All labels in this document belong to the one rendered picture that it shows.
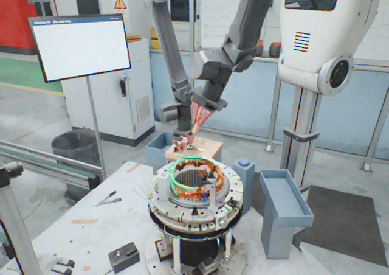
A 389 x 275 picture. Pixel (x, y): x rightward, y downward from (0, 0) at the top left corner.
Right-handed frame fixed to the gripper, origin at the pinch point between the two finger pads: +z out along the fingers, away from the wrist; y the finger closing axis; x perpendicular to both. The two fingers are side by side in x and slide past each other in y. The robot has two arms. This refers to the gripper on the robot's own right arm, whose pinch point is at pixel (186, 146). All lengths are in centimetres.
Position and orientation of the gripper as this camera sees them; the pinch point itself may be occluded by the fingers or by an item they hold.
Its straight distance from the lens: 117.5
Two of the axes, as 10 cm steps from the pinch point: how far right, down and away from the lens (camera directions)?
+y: -4.1, 4.3, -8.0
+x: 9.1, 1.6, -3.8
